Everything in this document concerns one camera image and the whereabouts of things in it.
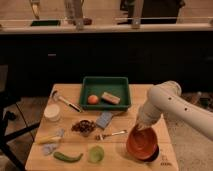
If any orange bowl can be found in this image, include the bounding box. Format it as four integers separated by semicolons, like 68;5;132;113
126;127;158;162

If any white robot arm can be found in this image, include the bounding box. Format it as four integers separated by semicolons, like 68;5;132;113
136;81;213;141

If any silver fork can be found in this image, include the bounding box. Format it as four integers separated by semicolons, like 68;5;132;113
94;129;128;141

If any dark bowl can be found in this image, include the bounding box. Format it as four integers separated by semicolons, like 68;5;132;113
144;145;159;162

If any brown sponge block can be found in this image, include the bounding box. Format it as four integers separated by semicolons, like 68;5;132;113
101;92;120;104

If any green plastic tray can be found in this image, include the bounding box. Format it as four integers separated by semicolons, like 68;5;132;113
79;76;131;111

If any orange fruit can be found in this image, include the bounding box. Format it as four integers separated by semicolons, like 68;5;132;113
87;95;99;105

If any bunch of dark grapes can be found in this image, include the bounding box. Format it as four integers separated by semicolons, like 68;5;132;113
71;120;96;137

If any green chili pepper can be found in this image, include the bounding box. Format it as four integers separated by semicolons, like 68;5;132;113
53;152;83;163

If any white round container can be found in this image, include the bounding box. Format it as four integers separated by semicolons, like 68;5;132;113
44;104;60;122

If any crumpled blue cloth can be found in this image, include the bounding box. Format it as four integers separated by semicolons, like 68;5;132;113
42;143;59;156

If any black chair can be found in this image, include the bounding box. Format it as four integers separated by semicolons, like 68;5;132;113
0;64;41;171

